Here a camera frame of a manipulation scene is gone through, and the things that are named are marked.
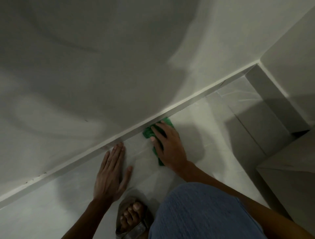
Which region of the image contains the person's right hand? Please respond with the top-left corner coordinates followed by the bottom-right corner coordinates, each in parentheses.
top-left (150, 121), bottom-right (191, 174)

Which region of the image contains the person's left hand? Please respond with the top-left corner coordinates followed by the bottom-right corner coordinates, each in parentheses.
top-left (93, 142), bottom-right (133, 204)

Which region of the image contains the green cleaning cloth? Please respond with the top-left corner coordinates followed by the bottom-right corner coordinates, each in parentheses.
top-left (142, 117), bottom-right (175, 167)

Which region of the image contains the person's left forearm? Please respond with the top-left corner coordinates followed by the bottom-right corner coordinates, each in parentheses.
top-left (61, 198), bottom-right (112, 239)

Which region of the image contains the person's right forearm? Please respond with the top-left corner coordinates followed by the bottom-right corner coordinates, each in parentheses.
top-left (178, 161), bottom-right (315, 239)

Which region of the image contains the white skirting board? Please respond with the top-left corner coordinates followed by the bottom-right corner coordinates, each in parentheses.
top-left (0, 62), bottom-right (261, 210)

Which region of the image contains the person's foot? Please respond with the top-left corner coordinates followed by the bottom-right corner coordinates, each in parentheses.
top-left (120, 201), bottom-right (145, 234)

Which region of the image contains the grey sandal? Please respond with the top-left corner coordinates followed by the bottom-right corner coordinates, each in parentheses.
top-left (115, 196), bottom-right (154, 239)

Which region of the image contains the blue ribbed garment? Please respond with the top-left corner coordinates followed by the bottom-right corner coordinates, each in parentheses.
top-left (148, 182), bottom-right (269, 239)

